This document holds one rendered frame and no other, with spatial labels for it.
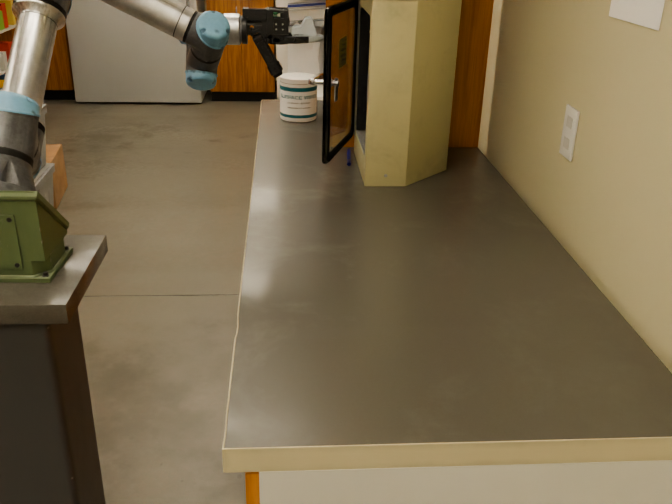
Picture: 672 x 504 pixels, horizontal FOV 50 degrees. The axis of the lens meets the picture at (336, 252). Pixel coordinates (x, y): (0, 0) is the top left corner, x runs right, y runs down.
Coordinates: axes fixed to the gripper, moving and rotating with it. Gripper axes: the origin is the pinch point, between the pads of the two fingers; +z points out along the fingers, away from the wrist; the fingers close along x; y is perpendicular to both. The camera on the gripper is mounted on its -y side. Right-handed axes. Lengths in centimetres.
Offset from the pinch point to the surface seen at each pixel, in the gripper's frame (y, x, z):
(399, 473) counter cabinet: -42, -110, 6
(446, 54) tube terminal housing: -4.0, 4.4, 32.9
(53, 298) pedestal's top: -37, -67, -52
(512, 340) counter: -37, -84, 29
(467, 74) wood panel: -14, 31, 46
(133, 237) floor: -131, 177, -91
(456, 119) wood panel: -28, 31, 44
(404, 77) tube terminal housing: -8.1, -5.9, 20.4
